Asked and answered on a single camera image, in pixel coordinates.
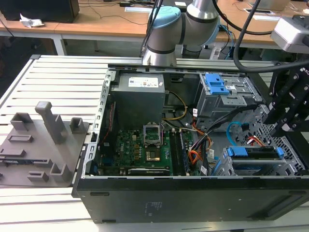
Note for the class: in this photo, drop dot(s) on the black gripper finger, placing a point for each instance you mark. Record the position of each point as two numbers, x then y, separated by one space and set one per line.
281 84
295 113

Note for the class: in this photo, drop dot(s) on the hard disk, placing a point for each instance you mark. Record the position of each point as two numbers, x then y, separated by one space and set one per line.
256 154

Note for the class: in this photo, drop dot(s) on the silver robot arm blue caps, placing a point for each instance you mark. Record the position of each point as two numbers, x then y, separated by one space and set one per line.
166 31

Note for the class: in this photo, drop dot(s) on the grey metal disk bay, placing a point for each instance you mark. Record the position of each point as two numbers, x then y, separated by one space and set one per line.
289 162

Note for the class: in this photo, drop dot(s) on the white paper sheet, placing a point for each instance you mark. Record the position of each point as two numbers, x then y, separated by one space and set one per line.
136 9
266 17

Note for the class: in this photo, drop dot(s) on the blue plastic drive latch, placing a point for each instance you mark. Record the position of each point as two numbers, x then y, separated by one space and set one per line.
216 84

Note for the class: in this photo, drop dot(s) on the grey optical drive cage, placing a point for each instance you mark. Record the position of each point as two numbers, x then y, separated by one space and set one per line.
217 104

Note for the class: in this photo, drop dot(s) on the white power strip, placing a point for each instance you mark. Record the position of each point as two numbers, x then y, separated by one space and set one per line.
215 53

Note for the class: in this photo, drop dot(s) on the black open PC case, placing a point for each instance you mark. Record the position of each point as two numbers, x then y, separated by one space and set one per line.
183 200

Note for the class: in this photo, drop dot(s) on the grey power supply unit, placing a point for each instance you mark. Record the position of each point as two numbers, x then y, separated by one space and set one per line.
137 101

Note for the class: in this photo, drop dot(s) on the CPU socket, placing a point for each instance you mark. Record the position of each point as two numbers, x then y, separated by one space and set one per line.
153 155

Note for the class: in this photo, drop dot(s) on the black graphics card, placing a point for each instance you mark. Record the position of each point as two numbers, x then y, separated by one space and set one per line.
147 171

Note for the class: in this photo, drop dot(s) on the green motherboard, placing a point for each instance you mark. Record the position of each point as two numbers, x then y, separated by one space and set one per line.
130 149

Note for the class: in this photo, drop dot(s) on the black power adapter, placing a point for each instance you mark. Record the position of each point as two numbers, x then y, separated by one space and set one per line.
125 4

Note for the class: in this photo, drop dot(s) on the wooden desk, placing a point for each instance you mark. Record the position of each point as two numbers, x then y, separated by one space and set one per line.
101 24

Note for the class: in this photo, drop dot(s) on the black box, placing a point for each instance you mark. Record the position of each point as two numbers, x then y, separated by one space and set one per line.
38 9

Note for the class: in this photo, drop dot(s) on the grey parts rack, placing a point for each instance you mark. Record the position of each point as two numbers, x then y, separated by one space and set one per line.
36 154

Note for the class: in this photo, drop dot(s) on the crumpled white paper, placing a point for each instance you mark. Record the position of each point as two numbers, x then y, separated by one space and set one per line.
30 22

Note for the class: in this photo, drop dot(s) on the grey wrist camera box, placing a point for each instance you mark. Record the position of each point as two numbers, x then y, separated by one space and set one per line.
289 33

